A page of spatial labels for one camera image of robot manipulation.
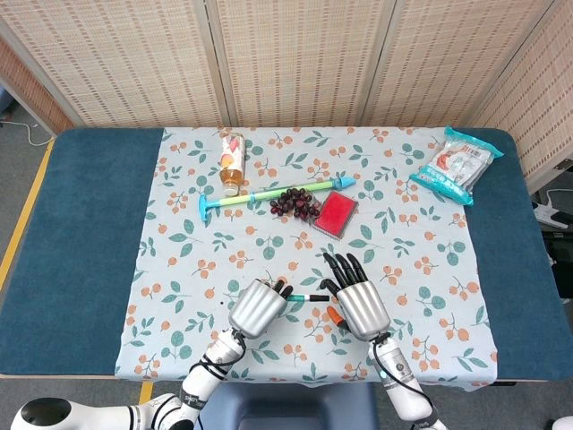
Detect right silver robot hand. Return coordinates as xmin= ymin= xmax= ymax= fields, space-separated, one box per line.
xmin=318 ymin=252 xmax=392 ymax=340

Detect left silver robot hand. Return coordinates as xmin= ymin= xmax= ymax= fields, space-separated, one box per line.
xmin=227 ymin=277 xmax=295 ymax=340

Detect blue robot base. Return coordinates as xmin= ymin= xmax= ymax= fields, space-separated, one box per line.
xmin=195 ymin=380 xmax=380 ymax=430

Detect floral print tablecloth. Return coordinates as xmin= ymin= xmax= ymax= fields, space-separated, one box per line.
xmin=113 ymin=125 xmax=500 ymax=389

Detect red ink pad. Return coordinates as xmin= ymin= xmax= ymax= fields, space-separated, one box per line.
xmin=312 ymin=190 xmax=360 ymax=239

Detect dark red grape bunch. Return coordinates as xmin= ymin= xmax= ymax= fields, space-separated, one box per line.
xmin=269 ymin=187 xmax=321 ymax=222

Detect green blue toy water pump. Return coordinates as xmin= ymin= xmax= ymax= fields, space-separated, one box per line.
xmin=198 ymin=176 xmax=356 ymax=224

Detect peach juice bottle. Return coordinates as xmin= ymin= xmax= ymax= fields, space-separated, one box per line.
xmin=218 ymin=133 xmax=247 ymax=196

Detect teal snack bag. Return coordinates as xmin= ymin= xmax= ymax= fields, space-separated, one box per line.
xmin=408 ymin=125 xmax=505 ymax=207

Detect dark blue table cover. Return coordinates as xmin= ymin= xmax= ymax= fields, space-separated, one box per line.
xmin=0 ymin=126 xmax=567 ymax=383

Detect white power strip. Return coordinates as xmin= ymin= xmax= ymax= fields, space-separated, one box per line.
xmin=532 ymin=201 xmax=573 ymax=230

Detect woven bamboo screen panel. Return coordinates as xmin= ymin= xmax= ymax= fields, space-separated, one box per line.
xmin=0 ymin=0 xmax=232 ymax=130
xmin=472 ymin=0 xmax=573 ymax=194
xmin=360 ymin=0 xmax=560 ymax=129
xmin=204 ymin=0 xmax=398 ymax=128
xmin=0 ymin=33 xmax=75 ymax=138

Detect white floor cable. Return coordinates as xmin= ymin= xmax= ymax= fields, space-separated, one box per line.
xmin=0 ymin=117 xmax=56 ymax=147

